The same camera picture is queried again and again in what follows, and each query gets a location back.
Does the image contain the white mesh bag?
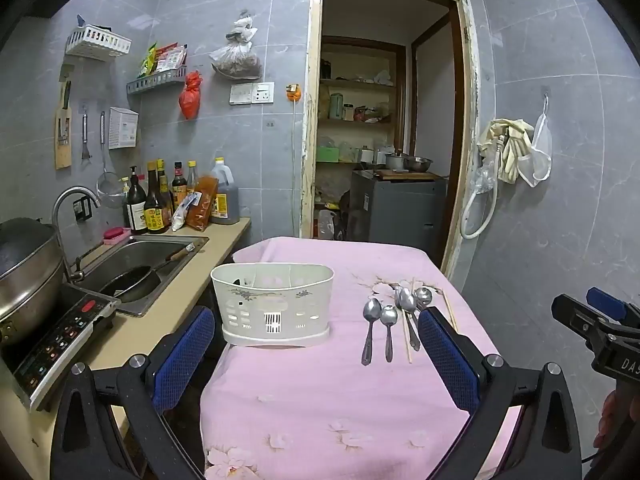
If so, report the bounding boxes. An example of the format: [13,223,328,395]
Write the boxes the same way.
[517,112,553,188]

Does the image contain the wooden pantry shelf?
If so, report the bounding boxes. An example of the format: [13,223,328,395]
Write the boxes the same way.
[317,37,406,166]

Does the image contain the white plastic wall basket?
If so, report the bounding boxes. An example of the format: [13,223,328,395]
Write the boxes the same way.
[65,25,132,63]

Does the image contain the grey cabinet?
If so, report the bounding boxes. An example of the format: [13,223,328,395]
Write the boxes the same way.
[348,170,448,261]

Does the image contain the curved steel faucet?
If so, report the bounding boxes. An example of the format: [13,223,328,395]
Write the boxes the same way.
[51,186,102,283]

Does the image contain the white power cable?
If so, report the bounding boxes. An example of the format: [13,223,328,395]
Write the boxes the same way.
[290,100,299,238]

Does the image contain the dark sauce bottle red cap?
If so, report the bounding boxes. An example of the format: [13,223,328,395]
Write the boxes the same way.
[171,161,189,206]

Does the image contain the beige kitchen counter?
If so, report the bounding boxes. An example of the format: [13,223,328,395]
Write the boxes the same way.
[0,217,252,480]

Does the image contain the black frying pan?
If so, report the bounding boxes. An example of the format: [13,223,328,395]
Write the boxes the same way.
[100,242,196,306]

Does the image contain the dark sauce bottle yellow cap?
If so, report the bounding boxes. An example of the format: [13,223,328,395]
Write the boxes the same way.
[144,161,171,235]

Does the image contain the wooden chopstick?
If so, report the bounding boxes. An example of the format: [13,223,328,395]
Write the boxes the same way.
[398,305,413,364]
[439,287,460,332]

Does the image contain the white plastic utensil holder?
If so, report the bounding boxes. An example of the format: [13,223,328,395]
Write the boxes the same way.
[210,262,335,348]

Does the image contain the hanging wooden cutting board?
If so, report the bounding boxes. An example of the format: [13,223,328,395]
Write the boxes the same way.
[54,64,75,171]

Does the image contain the person's right hand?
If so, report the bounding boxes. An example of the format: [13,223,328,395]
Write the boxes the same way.
[600,389,640,441]

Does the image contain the hanging metal peeler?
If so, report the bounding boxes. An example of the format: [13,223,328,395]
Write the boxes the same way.
[80,112,93,166]

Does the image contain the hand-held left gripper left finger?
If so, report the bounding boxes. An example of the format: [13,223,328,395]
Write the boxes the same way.
[50,305,217,480]

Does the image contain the red plastic bag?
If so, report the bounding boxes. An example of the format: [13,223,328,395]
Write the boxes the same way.
[178,71,203,121]

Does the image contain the pink floral tablecloth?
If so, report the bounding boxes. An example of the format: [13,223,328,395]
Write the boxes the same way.
[200,236,523,480]

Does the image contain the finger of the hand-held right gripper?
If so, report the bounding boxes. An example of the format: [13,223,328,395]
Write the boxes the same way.
[551,294,608,356]
[586,287,640,328]

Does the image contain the red seasoning packets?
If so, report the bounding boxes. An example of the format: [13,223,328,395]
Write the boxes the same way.
[155,44,188,73]

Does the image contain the steel wok with lid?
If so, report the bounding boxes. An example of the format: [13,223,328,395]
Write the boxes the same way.
[0,217,66,346]

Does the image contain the grey wall shelf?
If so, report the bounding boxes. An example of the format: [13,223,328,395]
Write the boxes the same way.
[126,65,188,96]

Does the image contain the hanging mesh strainer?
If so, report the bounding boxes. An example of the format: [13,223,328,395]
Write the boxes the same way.
[95,111,126,208]

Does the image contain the large dark oil jug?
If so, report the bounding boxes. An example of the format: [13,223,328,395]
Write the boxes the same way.
[209,157,241,225]

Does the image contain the yellow seasoning packet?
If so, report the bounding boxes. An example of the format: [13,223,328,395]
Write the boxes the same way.
[139,42,158,78]

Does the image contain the pink sponge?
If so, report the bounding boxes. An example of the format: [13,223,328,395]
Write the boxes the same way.
[102,226,133,246]

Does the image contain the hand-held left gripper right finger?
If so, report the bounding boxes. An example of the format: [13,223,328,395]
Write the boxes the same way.
[417,305,583,480]

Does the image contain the induction cooker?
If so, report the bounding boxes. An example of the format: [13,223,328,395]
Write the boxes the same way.
[0,282,122,413]

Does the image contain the tall dark sauce bottle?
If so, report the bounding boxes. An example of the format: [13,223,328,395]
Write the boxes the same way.
[156,159,176,216]

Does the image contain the white cardboard box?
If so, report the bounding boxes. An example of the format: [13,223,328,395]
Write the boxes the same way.
[108,106,140,150]

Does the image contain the steel kitchen sink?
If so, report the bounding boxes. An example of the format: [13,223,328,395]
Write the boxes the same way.
[75,235,211,318]

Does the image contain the worn door frame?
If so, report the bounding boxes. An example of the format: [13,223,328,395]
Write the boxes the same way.
[300,0,483,281]

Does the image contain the cream rubber gloves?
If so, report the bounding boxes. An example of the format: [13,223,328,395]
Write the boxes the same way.
[477,118,536,184]

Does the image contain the clear plastic bag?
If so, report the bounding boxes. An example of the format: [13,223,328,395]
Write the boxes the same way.
[209,10,263,81]

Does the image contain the white seasoning packet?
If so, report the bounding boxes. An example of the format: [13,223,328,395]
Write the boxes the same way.
[171,194,198,232]

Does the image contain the orange seasoning bag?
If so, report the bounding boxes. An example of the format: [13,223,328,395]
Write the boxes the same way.
[185,175,220,232]

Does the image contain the kitchen knife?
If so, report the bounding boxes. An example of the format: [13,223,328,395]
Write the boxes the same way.
[56,80,72,147]

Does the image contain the white wall switch socket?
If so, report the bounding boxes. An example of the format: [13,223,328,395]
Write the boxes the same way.
[230,81,276,106]

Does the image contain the clear plastic bottle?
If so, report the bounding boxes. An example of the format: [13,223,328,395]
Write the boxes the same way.
[317,209,337,241]

